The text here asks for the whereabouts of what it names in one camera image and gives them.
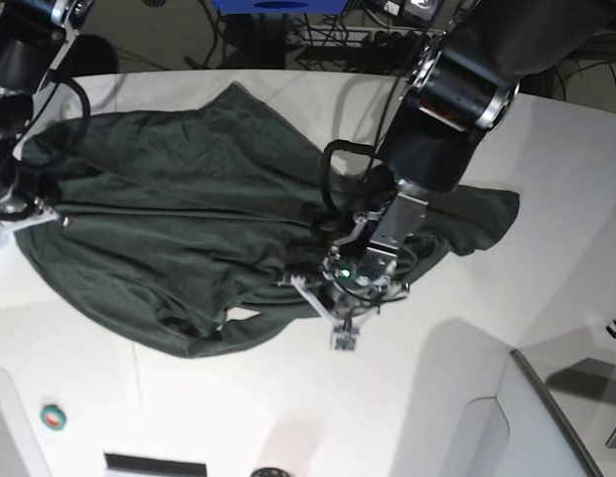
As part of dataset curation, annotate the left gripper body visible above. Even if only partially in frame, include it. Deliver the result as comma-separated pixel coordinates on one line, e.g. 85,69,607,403
287,234,412,316

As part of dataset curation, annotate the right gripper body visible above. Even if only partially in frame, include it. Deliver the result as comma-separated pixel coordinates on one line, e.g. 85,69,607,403
0,190,58,229

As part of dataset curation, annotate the dark green t-shirt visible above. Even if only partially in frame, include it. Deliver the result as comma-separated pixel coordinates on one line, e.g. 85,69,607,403
13,81,522,359

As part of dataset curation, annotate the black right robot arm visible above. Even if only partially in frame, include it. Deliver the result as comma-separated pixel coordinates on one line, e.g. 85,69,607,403
0,0,93,235

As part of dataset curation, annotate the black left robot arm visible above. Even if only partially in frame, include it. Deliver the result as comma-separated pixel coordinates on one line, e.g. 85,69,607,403
288,1,616,333

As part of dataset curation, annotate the green red round button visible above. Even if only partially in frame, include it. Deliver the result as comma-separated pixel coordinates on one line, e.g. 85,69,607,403
40,404,68,431

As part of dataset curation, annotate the black round knob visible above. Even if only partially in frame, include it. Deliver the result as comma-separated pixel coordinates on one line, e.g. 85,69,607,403
250,467,291,477

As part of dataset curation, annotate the grey power strip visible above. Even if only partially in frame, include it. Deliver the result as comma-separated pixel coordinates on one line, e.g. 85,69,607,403
291,26,422,48

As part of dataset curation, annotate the black white label plate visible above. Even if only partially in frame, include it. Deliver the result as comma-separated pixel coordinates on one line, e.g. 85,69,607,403
104,453,208,477

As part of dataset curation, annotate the blue plastic bin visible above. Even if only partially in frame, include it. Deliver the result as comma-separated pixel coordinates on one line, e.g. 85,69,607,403
212,0,348,15

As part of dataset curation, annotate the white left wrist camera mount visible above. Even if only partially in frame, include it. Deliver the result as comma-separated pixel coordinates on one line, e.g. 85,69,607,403
290,275,411,353

